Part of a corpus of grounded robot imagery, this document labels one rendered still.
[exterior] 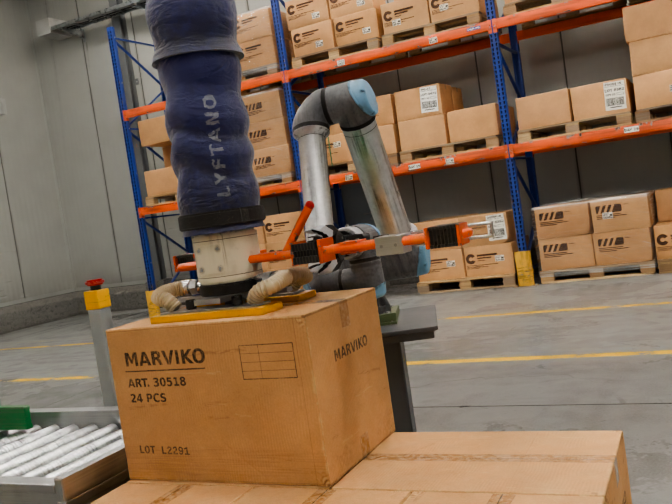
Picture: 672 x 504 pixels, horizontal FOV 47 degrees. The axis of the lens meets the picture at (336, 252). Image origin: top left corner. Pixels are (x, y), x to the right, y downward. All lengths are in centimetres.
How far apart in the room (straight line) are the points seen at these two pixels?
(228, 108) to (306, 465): 89
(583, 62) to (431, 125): 214
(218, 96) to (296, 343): 65
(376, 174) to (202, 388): 93
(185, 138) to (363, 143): 66
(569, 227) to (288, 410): 724
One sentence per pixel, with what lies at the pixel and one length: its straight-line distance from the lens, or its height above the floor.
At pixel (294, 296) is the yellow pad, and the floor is 96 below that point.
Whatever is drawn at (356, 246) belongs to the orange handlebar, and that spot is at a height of 107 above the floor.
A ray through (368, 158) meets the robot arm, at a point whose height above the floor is 131.
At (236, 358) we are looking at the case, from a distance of 186.
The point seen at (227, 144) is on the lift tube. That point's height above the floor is 137.
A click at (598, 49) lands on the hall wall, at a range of 1024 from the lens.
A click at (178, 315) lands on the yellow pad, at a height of 96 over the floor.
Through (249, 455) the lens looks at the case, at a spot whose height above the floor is 62.
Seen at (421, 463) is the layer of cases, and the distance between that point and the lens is 190.
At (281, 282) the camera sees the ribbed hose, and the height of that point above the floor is 101.
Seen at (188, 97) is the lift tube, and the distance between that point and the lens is 198.
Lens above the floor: 117
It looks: 3 degrees down
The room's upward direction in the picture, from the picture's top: 8 degrees counter-clockwise
